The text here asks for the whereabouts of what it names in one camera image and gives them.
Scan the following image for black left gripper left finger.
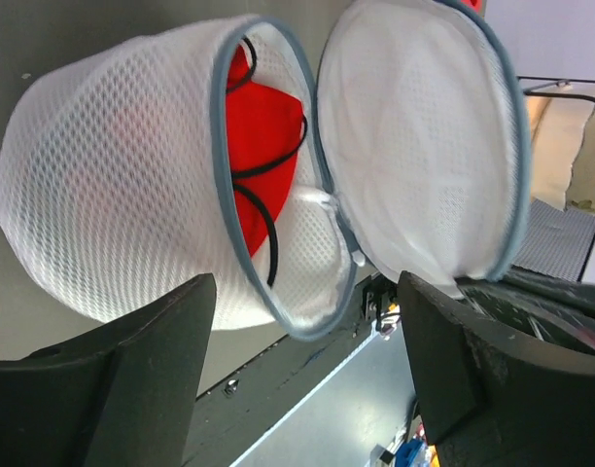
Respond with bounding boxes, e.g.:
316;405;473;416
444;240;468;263
0;273;216;466

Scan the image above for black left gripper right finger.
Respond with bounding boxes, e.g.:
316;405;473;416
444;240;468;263
398;272;595;466

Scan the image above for cream bowl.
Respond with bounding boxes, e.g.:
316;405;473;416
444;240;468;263
525;80;595;216

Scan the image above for red bra black straps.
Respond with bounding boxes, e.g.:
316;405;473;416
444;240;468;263
223;36;309;288

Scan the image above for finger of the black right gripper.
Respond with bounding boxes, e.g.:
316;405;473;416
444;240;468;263
457;269;595;355

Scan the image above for red plastic bin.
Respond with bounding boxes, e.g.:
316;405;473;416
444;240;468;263
461;0;486;17

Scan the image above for white mesh laundry bag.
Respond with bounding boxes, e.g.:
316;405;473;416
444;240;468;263
0;1;532;341

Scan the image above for black wire wooden shelf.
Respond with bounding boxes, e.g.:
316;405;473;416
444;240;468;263
515;76;595;285

